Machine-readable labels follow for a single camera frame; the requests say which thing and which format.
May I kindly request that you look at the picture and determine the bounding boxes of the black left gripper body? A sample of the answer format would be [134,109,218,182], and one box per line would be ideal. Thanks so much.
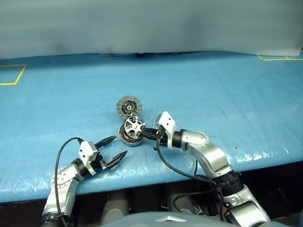
[91,152,111,172]

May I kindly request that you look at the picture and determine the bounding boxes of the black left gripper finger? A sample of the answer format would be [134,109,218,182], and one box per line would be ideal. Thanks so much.
[94,136,117,149]
[107,151,128,169]

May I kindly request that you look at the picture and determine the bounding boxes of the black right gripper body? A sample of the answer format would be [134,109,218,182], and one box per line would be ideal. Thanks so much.
[155,126,167,145]

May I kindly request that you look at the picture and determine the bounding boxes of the black rotor cap silver spokes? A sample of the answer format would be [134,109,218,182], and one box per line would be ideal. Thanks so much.
[124,115,146,139]

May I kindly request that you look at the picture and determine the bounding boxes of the motor stator with copper windings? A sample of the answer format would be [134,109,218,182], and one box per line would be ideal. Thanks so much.
[118,122,145,148]

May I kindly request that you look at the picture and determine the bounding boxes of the grey cylindrical robot leg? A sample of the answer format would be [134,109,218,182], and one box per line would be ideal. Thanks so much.
[165,185,202,216]
[101,189,130,225]

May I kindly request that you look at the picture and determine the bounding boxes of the blue plastic table cover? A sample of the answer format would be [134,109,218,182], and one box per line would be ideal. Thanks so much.
[0,51,303,203]

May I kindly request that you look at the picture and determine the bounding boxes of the grey-blue robot chest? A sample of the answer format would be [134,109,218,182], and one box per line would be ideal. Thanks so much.
[99,211,228,227]

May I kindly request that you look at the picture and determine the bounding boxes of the white backdrop panel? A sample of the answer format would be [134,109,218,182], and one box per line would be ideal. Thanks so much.
[0,0,303,60]

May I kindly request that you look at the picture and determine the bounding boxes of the yellow tape square outline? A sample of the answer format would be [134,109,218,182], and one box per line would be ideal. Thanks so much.
[0,64,27,86]

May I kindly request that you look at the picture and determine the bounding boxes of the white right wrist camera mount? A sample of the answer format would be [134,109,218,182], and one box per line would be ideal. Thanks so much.
[154,111,178,149]

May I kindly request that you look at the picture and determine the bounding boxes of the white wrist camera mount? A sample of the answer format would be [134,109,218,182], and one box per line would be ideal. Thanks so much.
[78,141,99,176]
[154,111,178,149]

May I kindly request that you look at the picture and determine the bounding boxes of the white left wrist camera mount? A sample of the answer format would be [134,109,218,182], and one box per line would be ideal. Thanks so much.
[78,141,99,176]

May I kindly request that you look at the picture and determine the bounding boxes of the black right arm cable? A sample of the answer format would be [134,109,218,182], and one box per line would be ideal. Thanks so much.
[156,132,225,222]

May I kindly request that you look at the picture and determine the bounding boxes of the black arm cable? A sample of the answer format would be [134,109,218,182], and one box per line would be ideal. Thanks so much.
[54,137,83,227]
[156,132,225,222]

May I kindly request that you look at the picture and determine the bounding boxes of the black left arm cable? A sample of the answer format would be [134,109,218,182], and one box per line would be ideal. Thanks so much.
[54,137,83,227]

